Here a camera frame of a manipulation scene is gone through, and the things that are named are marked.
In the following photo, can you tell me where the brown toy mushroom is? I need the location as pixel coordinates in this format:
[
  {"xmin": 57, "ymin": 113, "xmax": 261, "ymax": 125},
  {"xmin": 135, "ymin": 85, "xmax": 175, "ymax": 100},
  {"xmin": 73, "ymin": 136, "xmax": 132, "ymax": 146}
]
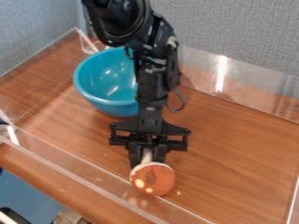
[{"xmin": 128, "ymin": 148, "xmax": 176, "ymax": 198}]

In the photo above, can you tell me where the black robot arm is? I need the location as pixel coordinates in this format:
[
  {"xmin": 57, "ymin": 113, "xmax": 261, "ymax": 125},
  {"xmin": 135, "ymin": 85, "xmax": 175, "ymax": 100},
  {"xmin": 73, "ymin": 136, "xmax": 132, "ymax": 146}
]
[{"xmin": 81, "ymin": 0, "xmax": 191, "ymax": 166}]

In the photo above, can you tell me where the clear acrylic corner bracket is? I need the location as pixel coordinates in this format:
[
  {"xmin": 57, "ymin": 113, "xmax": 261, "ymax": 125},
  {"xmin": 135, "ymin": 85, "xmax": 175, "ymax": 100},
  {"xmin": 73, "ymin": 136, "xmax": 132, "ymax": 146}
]
[{"xmin": 75, "ymin": 28, "xmax": 107, "ymax": 55}]

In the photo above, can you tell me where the blue plastic bowl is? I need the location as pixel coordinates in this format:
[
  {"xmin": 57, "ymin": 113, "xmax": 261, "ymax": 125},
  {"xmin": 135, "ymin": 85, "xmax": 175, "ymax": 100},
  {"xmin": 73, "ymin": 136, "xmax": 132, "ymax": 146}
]
[{"xmin": 72, "ymin": 47, "xmax": 137, "ymax": 117}]

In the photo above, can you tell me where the clear acrylic barrier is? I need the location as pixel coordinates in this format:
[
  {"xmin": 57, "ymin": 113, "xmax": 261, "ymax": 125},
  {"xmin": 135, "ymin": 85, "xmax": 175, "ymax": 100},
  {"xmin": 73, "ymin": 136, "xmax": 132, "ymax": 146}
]
[
  {"xmin": 0, "ymin": 125, "xmax": 213, "ymax": 224},
  {"xmin": 179, "ymin": 45, "xmax": 299, "ymax": 123}
]

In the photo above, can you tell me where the clear acrylic front barrier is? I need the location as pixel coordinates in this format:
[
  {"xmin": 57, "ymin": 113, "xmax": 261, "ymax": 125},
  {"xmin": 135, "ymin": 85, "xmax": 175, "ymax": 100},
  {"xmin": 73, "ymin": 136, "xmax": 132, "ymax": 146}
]
[{"xmin": 0, "ymin": 125, "xmax": 213, "ymax": 224}]

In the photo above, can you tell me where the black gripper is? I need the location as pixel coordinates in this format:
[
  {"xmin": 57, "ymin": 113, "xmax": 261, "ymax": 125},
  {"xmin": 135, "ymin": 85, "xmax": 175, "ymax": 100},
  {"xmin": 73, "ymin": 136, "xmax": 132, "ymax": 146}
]
[{"xmin": 109, "ymin": 120, "xmax": 191, "ymax": 168}]

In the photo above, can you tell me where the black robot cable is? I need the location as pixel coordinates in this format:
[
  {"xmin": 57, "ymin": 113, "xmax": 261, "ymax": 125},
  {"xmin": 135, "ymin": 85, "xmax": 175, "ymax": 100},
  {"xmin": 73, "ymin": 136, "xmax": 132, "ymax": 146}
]
[{"xmin": 164, "ymin": 87, "xmax": 187, "ymax": 114}]

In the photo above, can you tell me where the clear acrylic back barrier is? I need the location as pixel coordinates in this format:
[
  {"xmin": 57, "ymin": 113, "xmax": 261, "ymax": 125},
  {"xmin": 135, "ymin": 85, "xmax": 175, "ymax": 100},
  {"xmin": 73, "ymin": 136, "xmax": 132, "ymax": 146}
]
[{"xmin": 179, "ymin": 45, "xmax": 299, "ymax": 123}]

